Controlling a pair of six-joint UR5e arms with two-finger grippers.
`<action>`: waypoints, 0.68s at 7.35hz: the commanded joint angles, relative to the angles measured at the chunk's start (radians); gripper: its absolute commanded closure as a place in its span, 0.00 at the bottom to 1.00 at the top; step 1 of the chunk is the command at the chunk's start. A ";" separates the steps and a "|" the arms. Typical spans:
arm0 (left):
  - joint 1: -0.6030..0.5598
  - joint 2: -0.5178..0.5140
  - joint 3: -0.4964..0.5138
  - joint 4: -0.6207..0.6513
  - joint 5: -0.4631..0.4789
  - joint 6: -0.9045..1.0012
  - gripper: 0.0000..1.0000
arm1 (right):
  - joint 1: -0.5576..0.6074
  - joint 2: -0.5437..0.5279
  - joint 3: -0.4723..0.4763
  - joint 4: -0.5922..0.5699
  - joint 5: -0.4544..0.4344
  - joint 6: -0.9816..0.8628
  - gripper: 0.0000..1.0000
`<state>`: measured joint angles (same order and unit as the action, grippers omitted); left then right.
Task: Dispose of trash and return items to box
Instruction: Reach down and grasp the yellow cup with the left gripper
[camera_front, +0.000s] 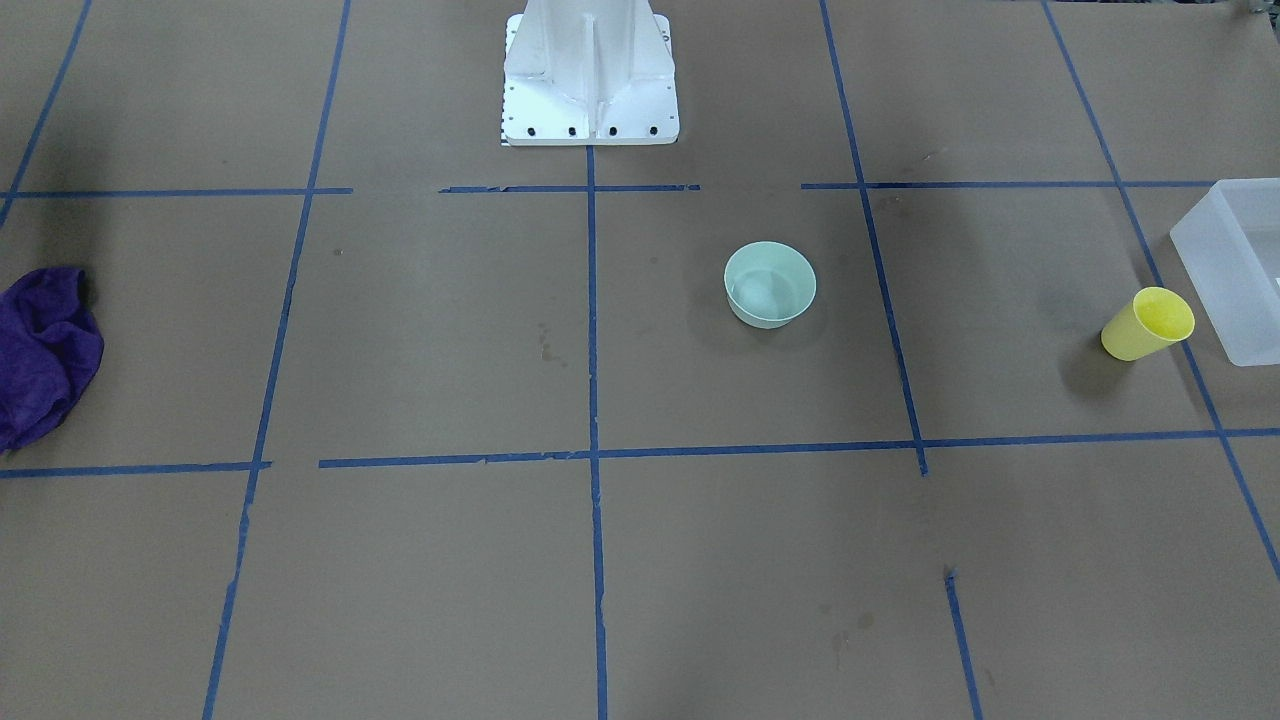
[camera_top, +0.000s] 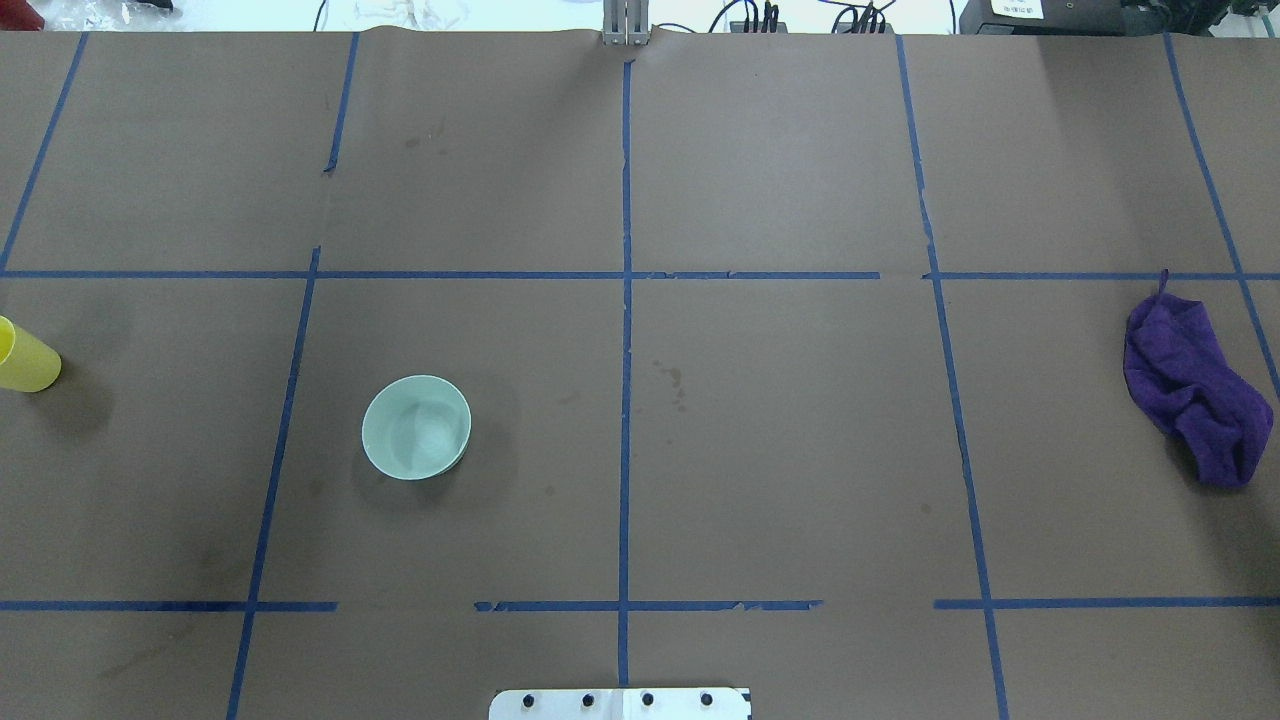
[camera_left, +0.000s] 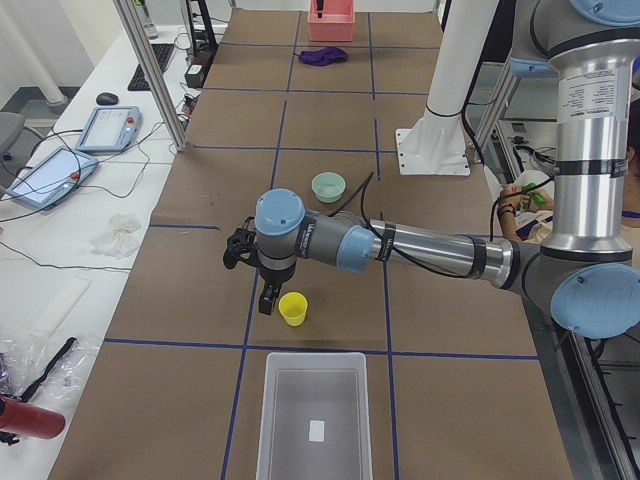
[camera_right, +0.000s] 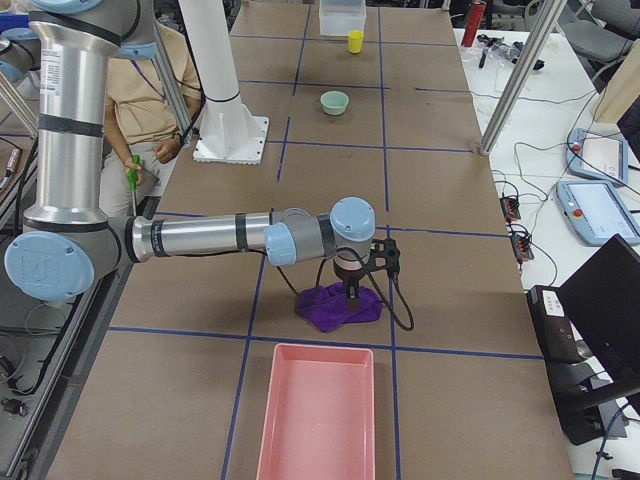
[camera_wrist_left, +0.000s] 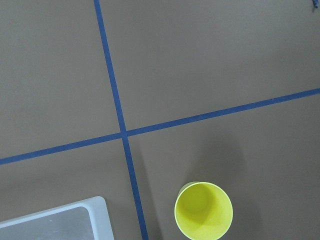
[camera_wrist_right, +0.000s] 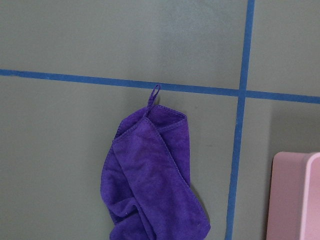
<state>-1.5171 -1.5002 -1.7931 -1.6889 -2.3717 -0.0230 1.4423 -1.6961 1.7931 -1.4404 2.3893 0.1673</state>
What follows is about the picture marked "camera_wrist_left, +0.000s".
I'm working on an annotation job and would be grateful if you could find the yellow plastic cup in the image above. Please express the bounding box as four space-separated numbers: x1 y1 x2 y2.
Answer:
174 181 234 240

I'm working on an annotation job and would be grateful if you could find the clear plastic storage bin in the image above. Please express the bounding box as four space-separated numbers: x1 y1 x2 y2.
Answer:
0 196 115 240

